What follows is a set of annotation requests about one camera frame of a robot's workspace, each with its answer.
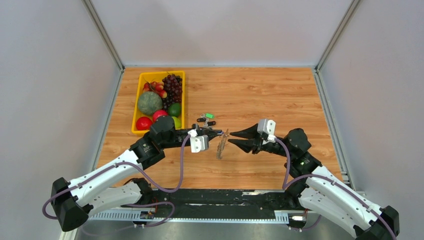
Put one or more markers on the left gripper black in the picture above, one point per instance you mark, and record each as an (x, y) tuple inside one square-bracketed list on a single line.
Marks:
[(203, 131)]

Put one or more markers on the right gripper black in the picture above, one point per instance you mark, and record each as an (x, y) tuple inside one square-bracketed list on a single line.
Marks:
[(252, 143)]

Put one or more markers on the clear keyring holder with rings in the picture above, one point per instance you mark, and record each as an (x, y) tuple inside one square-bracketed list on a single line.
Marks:
[(221, 146)]

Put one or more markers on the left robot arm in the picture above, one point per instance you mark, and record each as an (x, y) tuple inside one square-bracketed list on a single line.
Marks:
[(74, 201)]

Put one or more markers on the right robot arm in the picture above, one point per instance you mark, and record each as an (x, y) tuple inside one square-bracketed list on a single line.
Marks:
[(315, 188)]

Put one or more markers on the yellow green fruit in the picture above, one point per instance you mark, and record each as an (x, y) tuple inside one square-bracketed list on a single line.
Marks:
[(177, 122)]

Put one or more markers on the green lime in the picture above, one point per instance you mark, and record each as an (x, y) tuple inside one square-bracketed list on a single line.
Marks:
[(175, 109)]

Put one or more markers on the red apple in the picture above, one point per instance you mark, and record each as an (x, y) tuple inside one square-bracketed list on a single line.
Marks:
[(159, 113)]

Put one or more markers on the purple grape bunch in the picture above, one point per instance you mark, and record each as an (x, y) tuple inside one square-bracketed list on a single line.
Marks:
[(173, 86)]

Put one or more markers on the red tomato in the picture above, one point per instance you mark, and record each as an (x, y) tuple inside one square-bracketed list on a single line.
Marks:
[(143, 123)]

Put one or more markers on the green melon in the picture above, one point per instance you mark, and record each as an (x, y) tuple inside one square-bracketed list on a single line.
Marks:
[(149, 102)]

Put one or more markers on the red peaches cluster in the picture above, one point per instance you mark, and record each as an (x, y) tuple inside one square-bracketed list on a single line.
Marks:
[(157, 87)]

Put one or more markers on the yellow plastic bin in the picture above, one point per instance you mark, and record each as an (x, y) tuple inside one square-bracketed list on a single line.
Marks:
[(155, 76)]

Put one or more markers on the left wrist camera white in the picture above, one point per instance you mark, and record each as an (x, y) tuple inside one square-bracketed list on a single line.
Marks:
[(198, 143)]

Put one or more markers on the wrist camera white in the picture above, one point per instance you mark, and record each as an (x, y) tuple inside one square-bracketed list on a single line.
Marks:
[(266, 129), (198, 143)]

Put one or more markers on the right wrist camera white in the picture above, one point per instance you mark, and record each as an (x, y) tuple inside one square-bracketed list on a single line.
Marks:
[(266, 129)]

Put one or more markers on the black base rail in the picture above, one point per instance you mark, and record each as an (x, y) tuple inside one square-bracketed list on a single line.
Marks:
[(238, 204)]

